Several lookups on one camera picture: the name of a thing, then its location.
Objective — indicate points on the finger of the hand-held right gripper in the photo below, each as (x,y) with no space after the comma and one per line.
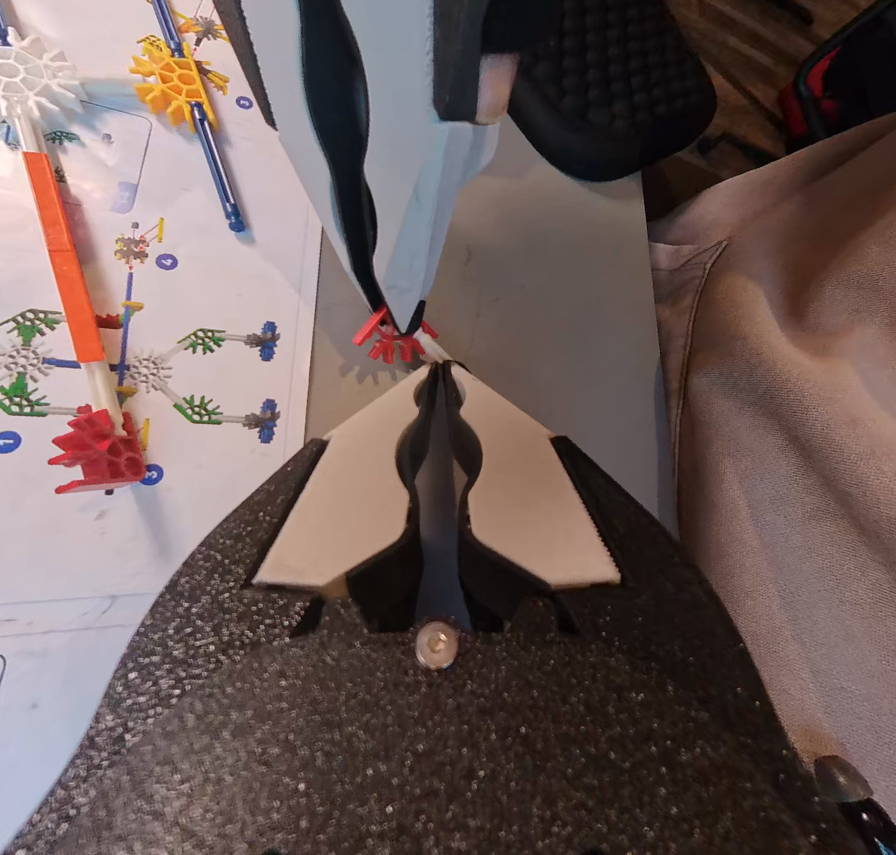
(273,43)
(406,169)

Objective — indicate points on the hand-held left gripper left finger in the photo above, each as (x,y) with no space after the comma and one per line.
(329,519)

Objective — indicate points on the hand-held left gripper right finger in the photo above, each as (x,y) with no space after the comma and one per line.
(539,519)

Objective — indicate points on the red toy connector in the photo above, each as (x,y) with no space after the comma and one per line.
(389,340)

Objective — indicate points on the colourful construction toy model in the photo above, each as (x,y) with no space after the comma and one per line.
(63,260)

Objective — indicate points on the black rounded object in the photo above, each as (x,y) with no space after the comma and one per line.
(616,85)

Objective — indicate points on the white instruction sheet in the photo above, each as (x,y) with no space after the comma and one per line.
(140,561)

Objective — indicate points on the person's upper body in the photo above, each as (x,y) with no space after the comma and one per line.
(784,421)

